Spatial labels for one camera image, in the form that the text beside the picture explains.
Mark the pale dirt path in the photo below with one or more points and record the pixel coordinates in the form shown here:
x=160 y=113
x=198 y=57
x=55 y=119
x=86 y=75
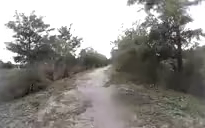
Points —
x=100 y=106

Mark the row of trees and bushes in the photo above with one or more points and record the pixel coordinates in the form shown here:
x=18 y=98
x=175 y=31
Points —
x=170 y=36
x=30 y=36

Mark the rough grass verge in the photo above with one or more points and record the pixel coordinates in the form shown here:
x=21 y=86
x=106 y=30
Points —
x=163 y=106
x=13 y=113

